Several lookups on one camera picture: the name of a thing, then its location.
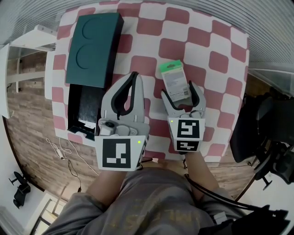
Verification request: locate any black floor stand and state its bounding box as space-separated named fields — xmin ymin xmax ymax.
xmin=8 ymin=171 xmax=32 ymax=210

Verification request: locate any pink white checkered tablecloth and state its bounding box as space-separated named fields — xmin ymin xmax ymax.
xmin=51 ymin=0 xmax=250 ymax=164

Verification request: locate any white low cabinet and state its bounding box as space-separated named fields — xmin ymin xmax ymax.
xmin=0 ymin=188 xmax=69 ymax=235

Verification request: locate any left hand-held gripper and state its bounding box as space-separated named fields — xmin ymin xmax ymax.
xmin=94 ymin=71 xmax=150 ymax=172

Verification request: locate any person's right forearm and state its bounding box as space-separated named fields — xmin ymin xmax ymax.
xmin=185 ymin=151 xmax=221 ymax=201

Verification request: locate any dark green plastic box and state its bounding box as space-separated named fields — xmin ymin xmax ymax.
xmin=65 ymin=12 xmax=125 ymax=142

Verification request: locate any thin dark cable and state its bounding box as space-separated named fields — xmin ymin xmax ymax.
xmin=67 ymin=160 xmax=83 ymax=194

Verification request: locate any person's left forearm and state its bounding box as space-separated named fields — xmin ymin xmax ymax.
xmin=86 ymin=169 xmax=130 ymax=213

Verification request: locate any white cable with adapter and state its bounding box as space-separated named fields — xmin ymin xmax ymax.
xmin=45 ymin=137 xmax=100 ymax=176

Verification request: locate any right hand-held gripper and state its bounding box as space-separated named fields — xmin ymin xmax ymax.
xmin=160 ymin=80 xmax=207 ymax=154

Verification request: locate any small grey plastic block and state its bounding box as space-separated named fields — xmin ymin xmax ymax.
xmin=213 ymin=211 xmax=228 ymax=225

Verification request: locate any black cable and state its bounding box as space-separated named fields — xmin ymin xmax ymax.
xmin=184 ymin=173 xmax=264 ymax=209
xmin=190 ymin=183 xmax=254 ymax=211

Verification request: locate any black equipment pack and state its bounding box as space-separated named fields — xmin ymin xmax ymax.
xmin=198 ymin=203 xmax=291 ymax=235

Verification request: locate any black office chair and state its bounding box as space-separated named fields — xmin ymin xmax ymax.
xmin=229 ymin=93 xmax=276 ymax=165
xmin=254 ymin=96 xmax=294 ymax=191

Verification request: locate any person's grey shirt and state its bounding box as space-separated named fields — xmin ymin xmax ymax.
xmin=43 ymin=167 xmax=232 ymax=235

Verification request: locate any green-topped small packet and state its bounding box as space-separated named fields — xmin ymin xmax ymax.
xmin=159 ymin=59 xmax=192 ymax=103

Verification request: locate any white desk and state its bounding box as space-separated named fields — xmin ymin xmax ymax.
xmin=0 ymin=25 xmax=58 ymax=120

